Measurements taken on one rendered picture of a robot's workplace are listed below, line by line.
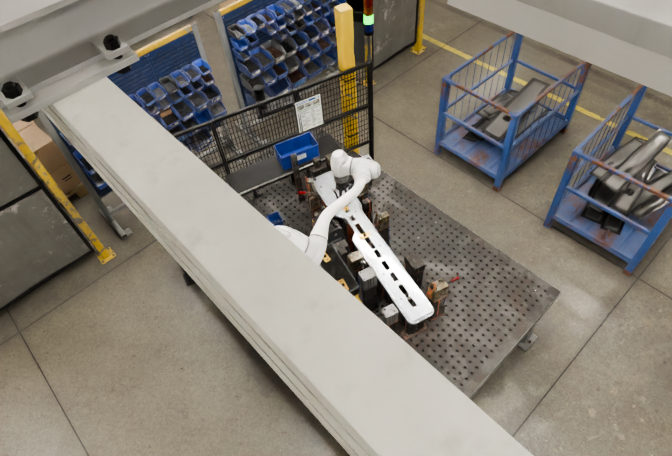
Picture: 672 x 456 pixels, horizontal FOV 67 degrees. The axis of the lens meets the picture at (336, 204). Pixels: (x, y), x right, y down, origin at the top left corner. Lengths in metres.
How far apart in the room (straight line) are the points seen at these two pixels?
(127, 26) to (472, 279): 3.14
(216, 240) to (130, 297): 4.34
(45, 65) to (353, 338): 0.55
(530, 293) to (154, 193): 3.29
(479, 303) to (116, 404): 2.79
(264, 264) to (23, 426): 4.31
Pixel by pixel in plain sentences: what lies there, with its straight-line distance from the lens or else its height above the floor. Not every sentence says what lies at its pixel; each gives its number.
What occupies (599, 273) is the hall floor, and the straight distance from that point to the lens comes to 4.81.
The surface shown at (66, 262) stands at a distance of 5.06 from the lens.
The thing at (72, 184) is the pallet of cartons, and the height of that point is 0.20.
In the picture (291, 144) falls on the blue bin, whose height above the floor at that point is 1.11.
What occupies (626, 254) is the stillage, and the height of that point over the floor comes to 0.19.
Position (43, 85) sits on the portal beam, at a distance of 0.75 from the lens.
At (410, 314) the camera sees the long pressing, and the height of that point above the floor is 1.00.
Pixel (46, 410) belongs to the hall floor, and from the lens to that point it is 4.67.
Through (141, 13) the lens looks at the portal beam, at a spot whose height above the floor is 3.41.
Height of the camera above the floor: 3.77
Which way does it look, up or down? 50 degrees down
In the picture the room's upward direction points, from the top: 6 degrees counter-clockwise
